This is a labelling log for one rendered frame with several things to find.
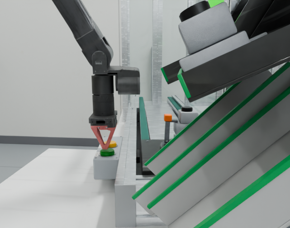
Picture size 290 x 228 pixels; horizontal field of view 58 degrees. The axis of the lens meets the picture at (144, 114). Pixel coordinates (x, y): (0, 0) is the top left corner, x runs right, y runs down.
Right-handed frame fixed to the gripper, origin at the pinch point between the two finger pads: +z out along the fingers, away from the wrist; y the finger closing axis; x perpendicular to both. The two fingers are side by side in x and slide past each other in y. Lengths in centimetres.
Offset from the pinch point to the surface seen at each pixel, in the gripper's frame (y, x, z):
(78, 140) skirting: 290, 77, 90
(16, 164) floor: 225, 136, 98
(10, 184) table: 2.8, 28.6, 12.3
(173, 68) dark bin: -34.3, -14.1, -22.5
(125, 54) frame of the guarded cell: 81, -2, -26
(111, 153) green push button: -1.5, -1.7, 1.4
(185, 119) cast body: -3.3, -21.5, -8.2
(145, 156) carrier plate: -4.6, -11.0, 1.4
